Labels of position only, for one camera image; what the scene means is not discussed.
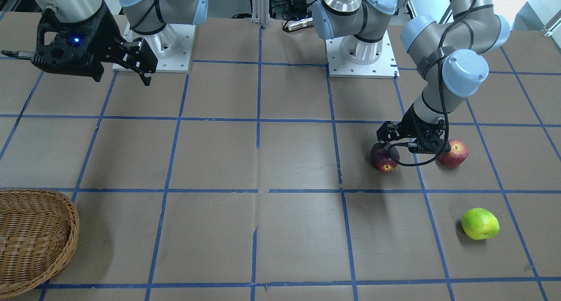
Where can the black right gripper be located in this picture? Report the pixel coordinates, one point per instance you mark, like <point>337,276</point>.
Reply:
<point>106,37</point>

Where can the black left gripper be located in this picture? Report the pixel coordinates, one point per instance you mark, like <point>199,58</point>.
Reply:
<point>407,122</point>

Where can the dark red apple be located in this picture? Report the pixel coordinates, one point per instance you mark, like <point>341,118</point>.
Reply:
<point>383,159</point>

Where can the red yellow apple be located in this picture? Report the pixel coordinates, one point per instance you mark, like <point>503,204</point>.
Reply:
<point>456,156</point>

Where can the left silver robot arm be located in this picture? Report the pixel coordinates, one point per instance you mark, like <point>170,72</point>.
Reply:
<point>447,56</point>

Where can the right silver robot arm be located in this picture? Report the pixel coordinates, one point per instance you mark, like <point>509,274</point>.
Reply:
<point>145,17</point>

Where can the woven wicker basket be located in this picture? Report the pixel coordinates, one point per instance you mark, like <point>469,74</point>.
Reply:
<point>39,233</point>

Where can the green apple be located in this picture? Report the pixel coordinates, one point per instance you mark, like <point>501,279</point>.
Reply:
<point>480,224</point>

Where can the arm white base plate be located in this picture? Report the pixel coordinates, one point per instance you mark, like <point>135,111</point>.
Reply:
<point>350,58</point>
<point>173,47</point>

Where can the aluminium frame post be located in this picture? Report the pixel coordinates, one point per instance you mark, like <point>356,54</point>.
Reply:
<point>260,12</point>

